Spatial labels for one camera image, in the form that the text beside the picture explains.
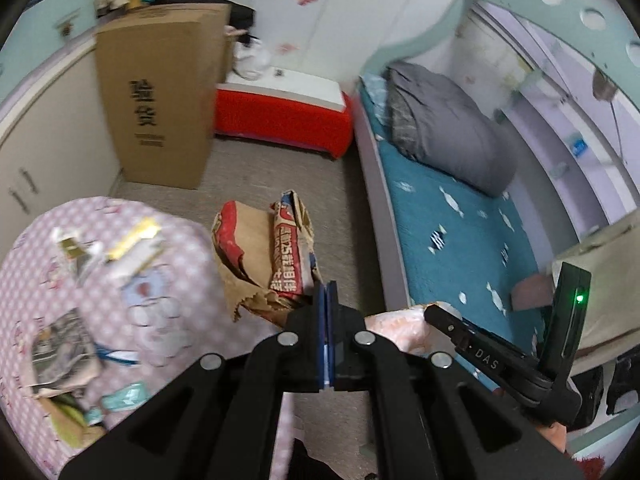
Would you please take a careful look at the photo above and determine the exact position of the white flattened carton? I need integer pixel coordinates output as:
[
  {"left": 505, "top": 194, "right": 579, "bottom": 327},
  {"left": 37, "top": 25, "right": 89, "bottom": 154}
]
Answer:
[{"left": 114, "top": 240, "right": 168, "bottom": 281}]

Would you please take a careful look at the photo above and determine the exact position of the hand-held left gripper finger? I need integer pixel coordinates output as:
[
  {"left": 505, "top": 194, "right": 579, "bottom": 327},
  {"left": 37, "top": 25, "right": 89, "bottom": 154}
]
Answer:
[
  {"left": 59, "top": 281, "right": 326, "bottom": 480},
  {"left": 326, "top": 282, "right": 586, "bottom": 480}
]

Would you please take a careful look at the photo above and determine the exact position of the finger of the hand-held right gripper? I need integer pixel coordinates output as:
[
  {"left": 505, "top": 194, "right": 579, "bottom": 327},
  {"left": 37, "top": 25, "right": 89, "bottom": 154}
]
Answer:
[{"left": 424, "top": 304, "right": 542, "bottom": 397}]

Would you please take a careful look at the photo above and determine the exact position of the white low cabinet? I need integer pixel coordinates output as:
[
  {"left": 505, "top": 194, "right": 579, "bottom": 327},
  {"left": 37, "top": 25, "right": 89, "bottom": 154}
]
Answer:
[{"left": 0, "top": 35, "right": 123, "bottom": 266}]

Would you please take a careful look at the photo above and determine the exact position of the brown hanging ornament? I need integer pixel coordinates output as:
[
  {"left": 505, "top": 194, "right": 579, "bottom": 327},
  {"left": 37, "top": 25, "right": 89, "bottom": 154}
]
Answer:
[{"left": 592, "top": 70, "right": 618, "bottom": 103}]

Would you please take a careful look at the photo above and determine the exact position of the black bag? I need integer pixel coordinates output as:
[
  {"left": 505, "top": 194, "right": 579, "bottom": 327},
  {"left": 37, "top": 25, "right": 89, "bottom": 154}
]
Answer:
[{"left": 165, "top": 0, "right": 257, "bottom": 33}]

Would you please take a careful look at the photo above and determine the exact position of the crumpled newspaper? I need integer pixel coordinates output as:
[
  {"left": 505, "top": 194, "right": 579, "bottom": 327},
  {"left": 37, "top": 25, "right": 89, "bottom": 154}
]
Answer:
[{"left": 30, "top": 307, "right": 103, "bottom": 398}]

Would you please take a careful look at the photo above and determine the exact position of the torn gold foil wrapper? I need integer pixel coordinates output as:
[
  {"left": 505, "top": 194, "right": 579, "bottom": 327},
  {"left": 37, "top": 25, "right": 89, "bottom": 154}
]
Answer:
[{"left": 54, "top": 227, "right": 106, "bottom": 281}]

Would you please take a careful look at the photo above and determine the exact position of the pink cushion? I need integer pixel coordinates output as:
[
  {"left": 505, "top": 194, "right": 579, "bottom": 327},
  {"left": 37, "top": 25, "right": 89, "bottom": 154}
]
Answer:
[{"left": 511, "top": 274, "right": 557, "bottom": 312}]

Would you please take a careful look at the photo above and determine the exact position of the white plastic bag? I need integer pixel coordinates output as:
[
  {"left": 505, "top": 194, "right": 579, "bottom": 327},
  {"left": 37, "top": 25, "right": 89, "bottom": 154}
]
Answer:
[{"left": 232, "top": 40, "right": 274, "bottom": 82}]

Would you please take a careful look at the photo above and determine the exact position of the beige pillow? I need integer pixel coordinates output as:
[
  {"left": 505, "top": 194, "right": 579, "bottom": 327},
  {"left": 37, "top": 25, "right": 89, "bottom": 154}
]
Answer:
[{"left": 551, "top": 220, "right": 640, "bottom": 361}]

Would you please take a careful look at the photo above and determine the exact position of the red storage box white lid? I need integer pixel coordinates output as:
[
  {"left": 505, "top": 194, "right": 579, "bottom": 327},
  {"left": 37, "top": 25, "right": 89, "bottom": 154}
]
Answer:
[{"left": 214, "top": 70, "right": 355, "bottom": 160}]

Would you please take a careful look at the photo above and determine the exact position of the teal wall cabinet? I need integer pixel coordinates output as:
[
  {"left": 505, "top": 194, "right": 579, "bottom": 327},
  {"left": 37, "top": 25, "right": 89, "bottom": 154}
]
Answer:
[{"left": 0, "top": 0, "right": 101, "bottom": 68}]

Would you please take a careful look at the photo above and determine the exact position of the brown paper bag red print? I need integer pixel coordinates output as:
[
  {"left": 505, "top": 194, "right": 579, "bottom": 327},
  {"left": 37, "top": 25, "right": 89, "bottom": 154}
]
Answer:
[{"left": 212, "top": 190, "right": 326, "bottom": 323}]

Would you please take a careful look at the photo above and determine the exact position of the grey folded duvet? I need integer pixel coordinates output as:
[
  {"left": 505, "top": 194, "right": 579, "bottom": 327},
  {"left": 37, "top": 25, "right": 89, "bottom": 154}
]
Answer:
[{"left": 385, "top": 60, "right": 518, "bottom": 197}]

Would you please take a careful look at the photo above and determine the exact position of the crumpled brown paper scrap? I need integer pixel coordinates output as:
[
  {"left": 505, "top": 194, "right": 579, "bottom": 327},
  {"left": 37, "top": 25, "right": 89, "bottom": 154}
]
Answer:
[{"left": 47, "top": 395, "right": 108, "bottom": 453}]

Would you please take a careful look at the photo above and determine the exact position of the teal pillow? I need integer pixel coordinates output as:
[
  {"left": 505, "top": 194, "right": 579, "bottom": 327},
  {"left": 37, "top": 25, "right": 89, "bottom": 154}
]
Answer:
[{"left": 361, "top": 72, "right": 396, "bottom": 141}]

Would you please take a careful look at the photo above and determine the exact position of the pink checkered tablecloth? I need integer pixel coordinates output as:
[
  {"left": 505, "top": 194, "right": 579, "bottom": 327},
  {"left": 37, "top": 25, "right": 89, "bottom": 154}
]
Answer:
[{"left": 0, "top": 197, "right": 301, "bottom": 480}]

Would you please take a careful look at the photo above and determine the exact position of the pink fluffy blanket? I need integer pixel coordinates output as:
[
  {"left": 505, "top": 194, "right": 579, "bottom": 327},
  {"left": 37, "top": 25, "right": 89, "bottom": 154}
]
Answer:
[{"left": 364, "top": 301, "right": 463, "bottom": 356}]

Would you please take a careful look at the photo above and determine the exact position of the tall brown cardboard box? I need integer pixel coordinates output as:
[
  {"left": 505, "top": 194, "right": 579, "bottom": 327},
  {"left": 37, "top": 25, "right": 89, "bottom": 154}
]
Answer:
[{"left": 95, "top": 2, "right": 231, "bottom": 191}]

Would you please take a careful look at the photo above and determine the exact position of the green plastic packet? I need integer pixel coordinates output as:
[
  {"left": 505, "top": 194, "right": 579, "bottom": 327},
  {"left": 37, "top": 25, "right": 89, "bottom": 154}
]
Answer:
[{"left": 100, "top": 382, "right": 151, "bottom": 411}]

